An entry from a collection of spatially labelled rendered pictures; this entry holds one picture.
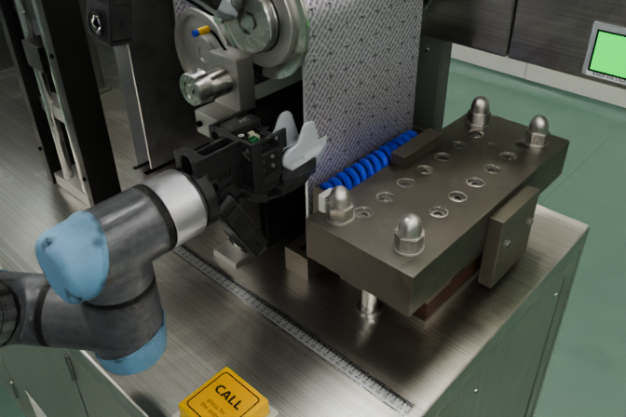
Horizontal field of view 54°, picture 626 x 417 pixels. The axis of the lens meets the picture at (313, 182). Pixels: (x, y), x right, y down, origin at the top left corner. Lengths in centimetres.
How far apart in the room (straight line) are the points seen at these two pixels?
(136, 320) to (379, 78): 44
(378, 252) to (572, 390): 136
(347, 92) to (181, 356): 39
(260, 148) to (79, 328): 26
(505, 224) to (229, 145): 36
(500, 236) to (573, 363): 130
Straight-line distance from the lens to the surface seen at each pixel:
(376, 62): 82
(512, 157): 91
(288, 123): 75
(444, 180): 83
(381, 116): 87
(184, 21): 86
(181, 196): 61
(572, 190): 283
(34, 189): 115
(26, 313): 69
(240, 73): 75
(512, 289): 88
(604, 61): 87
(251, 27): 72
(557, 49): 90
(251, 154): 64
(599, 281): 238
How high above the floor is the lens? 148
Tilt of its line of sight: 34 degrees down
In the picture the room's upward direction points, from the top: 1 degrees counter-clockwise
